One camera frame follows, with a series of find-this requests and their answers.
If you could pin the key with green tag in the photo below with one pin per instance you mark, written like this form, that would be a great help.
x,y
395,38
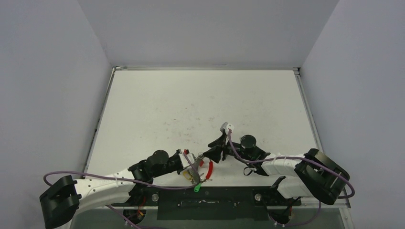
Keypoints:
x,y
197,188

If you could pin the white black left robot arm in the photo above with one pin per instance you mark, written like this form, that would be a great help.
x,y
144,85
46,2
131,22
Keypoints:
x,y
68,196

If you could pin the metal keyring with red grip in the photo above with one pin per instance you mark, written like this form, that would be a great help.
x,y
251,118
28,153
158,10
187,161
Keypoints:
x,y
204,167

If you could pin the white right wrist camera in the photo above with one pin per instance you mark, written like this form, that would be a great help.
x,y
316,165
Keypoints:
x,y
226,128

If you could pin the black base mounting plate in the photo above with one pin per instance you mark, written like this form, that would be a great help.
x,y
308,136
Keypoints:
x,y
213,203

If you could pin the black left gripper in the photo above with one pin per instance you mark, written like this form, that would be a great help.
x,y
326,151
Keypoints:
x,y
177,154

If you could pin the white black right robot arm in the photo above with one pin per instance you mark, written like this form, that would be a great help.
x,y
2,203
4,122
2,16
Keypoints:
x,y
285,167

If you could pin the key with yellow tag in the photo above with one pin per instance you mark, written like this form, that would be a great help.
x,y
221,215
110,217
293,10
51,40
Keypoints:
x,y
187,174

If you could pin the aluminium table frame rail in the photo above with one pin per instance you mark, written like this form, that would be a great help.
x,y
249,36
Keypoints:
x,y
311,117

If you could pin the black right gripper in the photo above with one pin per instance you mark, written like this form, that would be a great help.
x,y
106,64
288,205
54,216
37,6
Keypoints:
x,y
223,149

